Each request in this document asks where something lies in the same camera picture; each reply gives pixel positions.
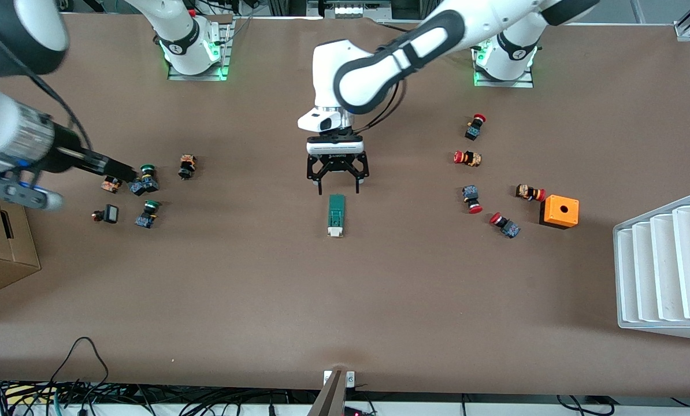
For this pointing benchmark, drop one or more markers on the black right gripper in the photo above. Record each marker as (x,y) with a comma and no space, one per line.
(67,151)

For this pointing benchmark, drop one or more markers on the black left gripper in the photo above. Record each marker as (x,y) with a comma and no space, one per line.
(337,163)

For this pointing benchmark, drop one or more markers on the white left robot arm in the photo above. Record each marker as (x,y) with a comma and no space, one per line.
(379,75)

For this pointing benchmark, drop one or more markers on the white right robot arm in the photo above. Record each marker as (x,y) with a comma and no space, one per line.
(10,127)

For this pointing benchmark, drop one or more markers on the green button blue block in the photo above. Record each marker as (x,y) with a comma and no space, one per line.
(138,188)
(148,178)
(147,215)

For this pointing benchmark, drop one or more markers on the brown table mat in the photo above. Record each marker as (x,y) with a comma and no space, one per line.
(345,300)

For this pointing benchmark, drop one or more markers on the red mushroom button orange block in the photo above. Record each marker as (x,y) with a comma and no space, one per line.
(530,192)
(469,158)

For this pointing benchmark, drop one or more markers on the red mushroom button blue block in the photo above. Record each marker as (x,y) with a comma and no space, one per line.
(507,225)
(471,196)
(475,128)

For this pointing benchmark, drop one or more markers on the brown cardboard box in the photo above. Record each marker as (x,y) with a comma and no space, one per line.
(4,260)

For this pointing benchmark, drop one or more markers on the orange box with round hole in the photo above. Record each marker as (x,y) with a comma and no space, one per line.
(560,211)

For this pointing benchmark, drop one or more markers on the black electronics box red lights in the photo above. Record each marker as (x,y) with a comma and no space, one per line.
(359,411)

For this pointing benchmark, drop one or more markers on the white stepped rack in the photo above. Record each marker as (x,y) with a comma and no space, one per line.
(663,271)

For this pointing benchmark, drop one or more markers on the black square button switch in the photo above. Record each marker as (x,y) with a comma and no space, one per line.
(109,214)

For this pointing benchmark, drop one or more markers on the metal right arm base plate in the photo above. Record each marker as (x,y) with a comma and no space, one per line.
(227,58)

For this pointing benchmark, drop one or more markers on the grey metal frame with lamp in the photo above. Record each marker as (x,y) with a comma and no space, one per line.
(351,10)

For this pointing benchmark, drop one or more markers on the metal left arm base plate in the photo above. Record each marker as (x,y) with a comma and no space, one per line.
(504,84)

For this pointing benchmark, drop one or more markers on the camera mount post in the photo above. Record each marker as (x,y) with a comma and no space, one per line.
(330,396)

